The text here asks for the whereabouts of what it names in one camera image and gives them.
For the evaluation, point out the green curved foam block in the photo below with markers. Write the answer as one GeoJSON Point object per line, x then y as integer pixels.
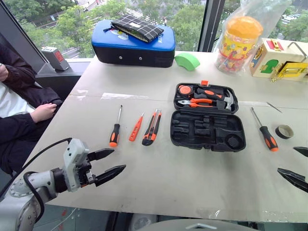
{"type": "Point", "coordinates": [187, 61]}

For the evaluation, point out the person's left hand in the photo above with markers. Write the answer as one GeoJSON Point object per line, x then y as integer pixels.
{"type": "Point", "coordinates": [3, 73]}

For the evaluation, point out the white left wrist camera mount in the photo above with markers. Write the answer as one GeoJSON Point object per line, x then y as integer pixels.
{"type": "Point", "coordinates": [73, 158]}

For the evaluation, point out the orange voltage tester pen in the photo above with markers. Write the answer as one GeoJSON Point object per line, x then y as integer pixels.
{"type": "Point", "coordinates": [135, 130]}

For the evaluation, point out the person's right hand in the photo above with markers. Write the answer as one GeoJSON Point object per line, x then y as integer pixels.
{"type": "Point", "coordinates": [43, 112]}

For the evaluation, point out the blue and black padded case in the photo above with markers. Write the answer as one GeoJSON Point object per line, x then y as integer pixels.
{"type": "Point", "coordinates": [134, 54]}

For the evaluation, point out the claw hammer orange black grip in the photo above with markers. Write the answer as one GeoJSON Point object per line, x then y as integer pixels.
{"type": "Point", "coordinates": [211, 93]}

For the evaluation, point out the black plastic tool case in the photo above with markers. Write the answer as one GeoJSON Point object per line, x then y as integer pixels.
{"type": "Point", "coordinates": [207, 131]}

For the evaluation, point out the person's right forearm black sleeve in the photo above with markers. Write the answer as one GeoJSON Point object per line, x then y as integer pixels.
{"type": "Point", "coordinates": [14, 127]}

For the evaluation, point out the orange black tape measure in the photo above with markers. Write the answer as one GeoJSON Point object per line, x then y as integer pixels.
{"type": "Point", "coordinates": [184, 90]}

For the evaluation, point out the grey device with red label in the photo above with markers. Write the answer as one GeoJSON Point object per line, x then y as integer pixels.
{"type": "Point", "coordinates": [56, 59]}

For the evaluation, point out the wooden latch toy box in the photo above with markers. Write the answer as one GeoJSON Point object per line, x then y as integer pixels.
{"type": "Point", "coordinates": [267, 61]}

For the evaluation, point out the seated person's body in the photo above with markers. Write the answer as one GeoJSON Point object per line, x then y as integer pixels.
{"type": "Point", "coordinates": [12, 103]}

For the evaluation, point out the person's left arm black sleeve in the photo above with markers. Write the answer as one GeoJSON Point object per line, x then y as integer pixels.
{"type": "Point", "coordinates": [29, 84]}

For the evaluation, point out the orange black utility knife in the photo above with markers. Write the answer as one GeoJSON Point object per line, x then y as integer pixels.
{"type": "Point", "coordinates": [151, 131]}

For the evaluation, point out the clear plastic bag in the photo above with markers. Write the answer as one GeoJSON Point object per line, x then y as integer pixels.
{"type": "Point", "coordinates": [269, 12]}

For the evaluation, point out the black electrical tape roll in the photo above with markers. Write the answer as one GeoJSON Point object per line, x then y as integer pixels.
{"type": "Point", "coordinates": [280, 132]}

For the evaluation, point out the dark window frame post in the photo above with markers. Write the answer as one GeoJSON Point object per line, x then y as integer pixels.
{"type": "Point", "coordinates": [210, 24]}

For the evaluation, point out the toy jar with orange lid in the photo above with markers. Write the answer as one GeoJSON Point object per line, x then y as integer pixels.
{"type": "Point", "coordinates": [237, 45]}

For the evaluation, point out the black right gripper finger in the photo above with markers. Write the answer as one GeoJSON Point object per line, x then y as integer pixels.
{"type": "Point", "coordinates": [303, 151]}
{"type": "Point", "coordinates": [294, 179]}

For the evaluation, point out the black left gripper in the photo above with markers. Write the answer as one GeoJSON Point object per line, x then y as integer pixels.
{"type": "Point", "coordinates": [84, 169]}

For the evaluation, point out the dark slanted window frame beam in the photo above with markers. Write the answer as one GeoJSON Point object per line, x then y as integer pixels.
{"type": "Point", "coordinates": [21, 36]}

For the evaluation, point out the black checked fabric pouch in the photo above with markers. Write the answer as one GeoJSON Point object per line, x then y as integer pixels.
{"type": "Point", "coordinates": [139, 27]}

